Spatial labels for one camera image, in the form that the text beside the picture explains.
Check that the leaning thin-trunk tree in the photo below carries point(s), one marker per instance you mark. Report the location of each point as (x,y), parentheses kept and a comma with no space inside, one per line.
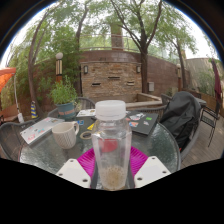
(31,76)

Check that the yellow card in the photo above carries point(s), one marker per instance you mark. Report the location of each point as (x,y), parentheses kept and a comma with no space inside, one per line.
(90,127)

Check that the small tape roll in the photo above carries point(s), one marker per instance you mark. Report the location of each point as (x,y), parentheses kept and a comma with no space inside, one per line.
(82,135)

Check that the white ribbed ceramic mug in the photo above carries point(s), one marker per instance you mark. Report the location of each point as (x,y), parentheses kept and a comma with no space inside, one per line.
(65,135)

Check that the dark round patio table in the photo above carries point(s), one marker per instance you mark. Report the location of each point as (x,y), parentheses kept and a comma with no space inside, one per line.
(201,101)

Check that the white sticker sheet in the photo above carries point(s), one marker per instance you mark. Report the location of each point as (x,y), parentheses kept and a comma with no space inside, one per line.
(86,113)

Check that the wooden lamp post globe top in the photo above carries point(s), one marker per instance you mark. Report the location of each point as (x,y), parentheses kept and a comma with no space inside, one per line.
(59,68)
(179,78)

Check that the closed dark red parasol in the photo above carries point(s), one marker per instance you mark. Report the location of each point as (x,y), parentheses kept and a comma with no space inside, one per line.
(217,83)

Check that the slim-trunk tree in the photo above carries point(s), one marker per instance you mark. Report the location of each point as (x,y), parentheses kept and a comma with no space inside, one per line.
(182,66)

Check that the green plant in blue pot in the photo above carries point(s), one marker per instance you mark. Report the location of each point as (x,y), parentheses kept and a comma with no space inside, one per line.
(66,110)

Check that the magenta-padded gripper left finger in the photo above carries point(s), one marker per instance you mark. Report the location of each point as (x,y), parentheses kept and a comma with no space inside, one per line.
(75,171)

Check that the wooden bench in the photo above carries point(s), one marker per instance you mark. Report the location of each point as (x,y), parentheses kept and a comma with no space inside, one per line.
(9,114)

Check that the black laptop with stickers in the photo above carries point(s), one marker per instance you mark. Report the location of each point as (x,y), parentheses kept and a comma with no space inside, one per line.
(146,126)

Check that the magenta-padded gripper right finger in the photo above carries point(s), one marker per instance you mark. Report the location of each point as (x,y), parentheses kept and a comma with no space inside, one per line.
(151,170)

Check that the clear plastic bottle white cap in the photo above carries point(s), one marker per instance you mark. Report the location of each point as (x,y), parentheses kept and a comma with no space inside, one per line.
(111,163)

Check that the blue yellow striped bollard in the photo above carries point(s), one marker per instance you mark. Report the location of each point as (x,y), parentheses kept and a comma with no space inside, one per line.
(34,110)

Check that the forked dark-trunk tree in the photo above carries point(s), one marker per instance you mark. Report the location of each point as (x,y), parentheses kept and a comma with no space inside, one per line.
(144,70)

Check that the blue photo card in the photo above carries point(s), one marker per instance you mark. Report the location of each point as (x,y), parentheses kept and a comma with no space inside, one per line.
(80,122)

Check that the silver laptop with stickers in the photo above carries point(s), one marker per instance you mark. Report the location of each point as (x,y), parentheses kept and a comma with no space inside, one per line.
(36,130)

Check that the orange canopy with white pole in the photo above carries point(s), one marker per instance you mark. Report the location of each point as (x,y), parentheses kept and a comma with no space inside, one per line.
(5,75)

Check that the black wall lantern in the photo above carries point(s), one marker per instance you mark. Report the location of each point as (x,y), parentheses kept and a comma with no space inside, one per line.
(86,69)
(138,69)

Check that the grey wall utility box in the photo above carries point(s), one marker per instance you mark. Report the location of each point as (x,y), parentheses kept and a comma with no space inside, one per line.
(151,86)

